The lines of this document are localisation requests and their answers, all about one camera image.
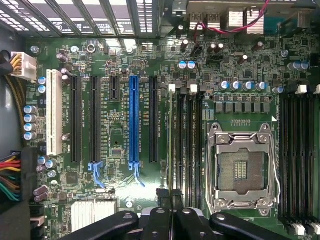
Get RAM module in slot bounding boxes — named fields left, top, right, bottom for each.
left=166, top=84, right=177, bottom=201

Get black RAM slot white latch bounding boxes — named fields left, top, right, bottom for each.
left=311, top=84, right=320, bottom=236
left=185, top=84, right=199, bottom=210
left=290, top=84, right=308, bottom=236

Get silver finned chipset heatsink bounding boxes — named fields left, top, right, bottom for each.
left=70, top=199, right=119, bottom=226

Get steel CPU locking lever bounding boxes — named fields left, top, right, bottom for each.
left=205, top=122, right=219, bottom=215
left=259, top=122, right=281, bottom=204

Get silver CPU socket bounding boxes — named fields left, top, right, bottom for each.
left=205, top=122, right=281, bottom=217

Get long black expansion slot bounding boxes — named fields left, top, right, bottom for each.
left=70, top=75, right=83, bottom=163
left=89, top=75, right=102, bottom=163
left=148, top=75, right=159, bottom=164

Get blue expansion slot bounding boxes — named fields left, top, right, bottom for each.
left=128, top=75, right=140, bottom=171

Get green motherboard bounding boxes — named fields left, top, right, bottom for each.
left=24, top=32, right=320, bottom=240

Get black main power connector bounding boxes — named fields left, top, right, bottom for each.
left=10, top=146, right=39, bottom=202

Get short black expansion slot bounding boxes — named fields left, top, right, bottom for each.
left=109, top=75, right=120, bottom=102

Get white PCI expansion slot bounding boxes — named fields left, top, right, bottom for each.
left=46, top=69, right=64, bottom=157

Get grey PC case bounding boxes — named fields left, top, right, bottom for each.
left=0, top=0, right=320, bottom=240

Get metal stacked USB ports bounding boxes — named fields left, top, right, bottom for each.
left=188, top=11, right=222, bottom=30

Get white power connector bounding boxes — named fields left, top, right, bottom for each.
left=9, top=51, right=38, bottom=82

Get multicolour power wire bundle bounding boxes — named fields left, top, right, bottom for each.
left=0, top=152, right=23, bottom=204

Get yellow black braided wire bundle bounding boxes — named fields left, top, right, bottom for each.
left=0, top=49, right=27, bottom=149

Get red and pink wire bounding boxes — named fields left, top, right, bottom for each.
left=193, top=0, right=271, bottom=42

